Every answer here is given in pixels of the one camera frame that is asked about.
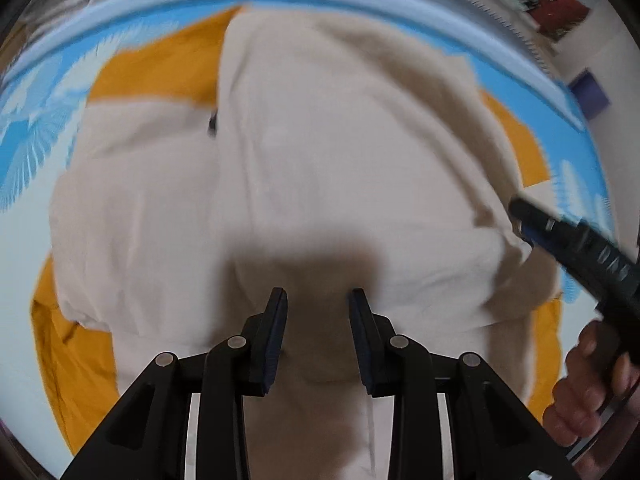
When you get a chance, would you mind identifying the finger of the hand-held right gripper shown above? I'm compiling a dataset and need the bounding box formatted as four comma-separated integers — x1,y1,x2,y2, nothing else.
508,197,576,241
519,224,563,263

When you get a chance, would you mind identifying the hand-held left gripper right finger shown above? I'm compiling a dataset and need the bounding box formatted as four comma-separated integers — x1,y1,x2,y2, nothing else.
348,287,581,480

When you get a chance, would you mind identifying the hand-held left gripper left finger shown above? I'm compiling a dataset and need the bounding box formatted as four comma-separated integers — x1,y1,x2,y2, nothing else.
60,287,290,480

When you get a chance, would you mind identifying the beige and mustard hooded jacket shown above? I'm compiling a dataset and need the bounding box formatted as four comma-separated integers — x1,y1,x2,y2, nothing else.
30,4,567,480

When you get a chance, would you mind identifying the person's right hand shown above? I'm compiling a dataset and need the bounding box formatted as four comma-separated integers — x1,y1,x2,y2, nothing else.
542,319,640,449

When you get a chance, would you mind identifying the dark red plush pillow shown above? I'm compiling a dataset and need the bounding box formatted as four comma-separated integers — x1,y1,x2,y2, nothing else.
536,0,592,42

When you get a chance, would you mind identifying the grey mattress with white trim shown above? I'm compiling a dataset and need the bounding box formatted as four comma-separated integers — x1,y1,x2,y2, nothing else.
415,0,568,86

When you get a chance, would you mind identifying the blue patterned bed sheet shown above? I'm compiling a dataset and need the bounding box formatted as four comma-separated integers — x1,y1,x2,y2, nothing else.
0,7,615,466

